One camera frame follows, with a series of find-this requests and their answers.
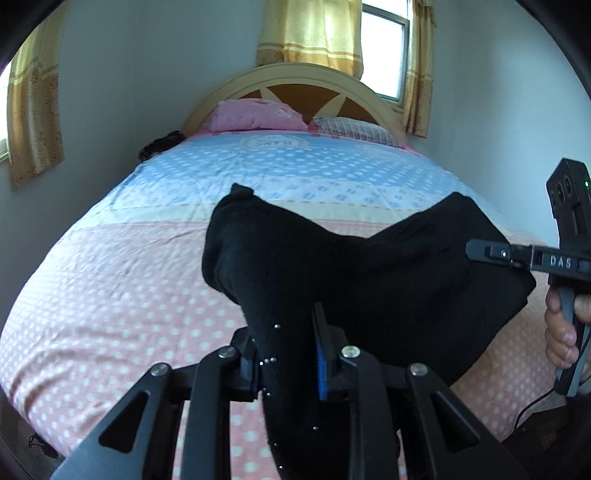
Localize striped pillow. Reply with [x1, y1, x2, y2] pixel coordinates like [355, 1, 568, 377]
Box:
[313, 116, 404, 147]

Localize narrow yellow curtain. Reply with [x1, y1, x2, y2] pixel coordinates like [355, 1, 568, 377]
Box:
[399, 0, 437, 138]

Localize person's right hand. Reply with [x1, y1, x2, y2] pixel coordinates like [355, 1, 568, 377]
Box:
[545, 288, 591, 370]

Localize thin black cable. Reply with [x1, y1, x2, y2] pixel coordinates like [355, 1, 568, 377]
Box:
[514, 323, 591, 430]

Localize cream and wood headboard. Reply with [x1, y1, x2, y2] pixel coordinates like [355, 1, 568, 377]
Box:
[182, 62, 407, 144]

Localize window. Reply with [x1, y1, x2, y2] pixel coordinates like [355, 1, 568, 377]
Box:
[360, 2, 411, 103]

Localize long yellow side curtain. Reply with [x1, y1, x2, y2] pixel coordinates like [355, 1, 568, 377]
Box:
[7, 18, 65, 191]

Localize black pants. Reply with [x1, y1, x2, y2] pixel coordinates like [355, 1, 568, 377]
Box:
[202, 183, 537, 480]

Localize pink and blue dotted bedspread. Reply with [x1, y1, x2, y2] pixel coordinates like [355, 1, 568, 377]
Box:
[0, 130, 561, 480]

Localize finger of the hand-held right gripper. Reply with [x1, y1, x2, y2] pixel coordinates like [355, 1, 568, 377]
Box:
[465, 239, 534, 271]

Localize pink pillow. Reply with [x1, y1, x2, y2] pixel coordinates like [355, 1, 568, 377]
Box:
[210, 99, 309, 134]

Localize black bundle beside bed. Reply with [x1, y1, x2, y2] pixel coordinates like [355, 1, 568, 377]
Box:
[137, 130, 185, 162]

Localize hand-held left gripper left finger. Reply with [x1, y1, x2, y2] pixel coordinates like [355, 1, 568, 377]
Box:
[50, 325, 260, 480]

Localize wide yellow curtain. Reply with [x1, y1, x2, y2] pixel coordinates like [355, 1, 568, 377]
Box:
[256, 0, 365, 79]

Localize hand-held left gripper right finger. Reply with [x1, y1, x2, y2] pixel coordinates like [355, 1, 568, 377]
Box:
[311, 302, 529, 480]

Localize person's dark clothing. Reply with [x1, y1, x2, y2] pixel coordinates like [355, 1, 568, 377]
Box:
[501, 404, 591, 480]

